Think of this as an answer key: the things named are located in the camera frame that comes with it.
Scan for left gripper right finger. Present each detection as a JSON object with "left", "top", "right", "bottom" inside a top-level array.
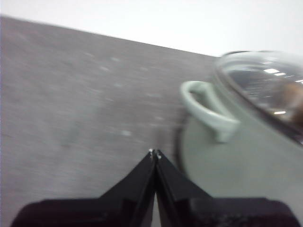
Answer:
[{"left": 155, "top": 148, "right": 302, "bottom": 227}]

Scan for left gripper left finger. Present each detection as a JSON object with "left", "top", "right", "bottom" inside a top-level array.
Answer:
[{"left": 10, "top": 148, "right": 157, "bottom": 227}]

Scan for glass lid with gold knob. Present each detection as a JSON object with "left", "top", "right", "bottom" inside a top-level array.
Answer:
[{"left": 213, "top": 50, "right": 303, "bottom": 145}]

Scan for pale green electric steamer pot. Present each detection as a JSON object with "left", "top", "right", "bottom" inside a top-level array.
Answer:
[{"left": 174, "top": 70, "right": 303, "bottom": 201}]

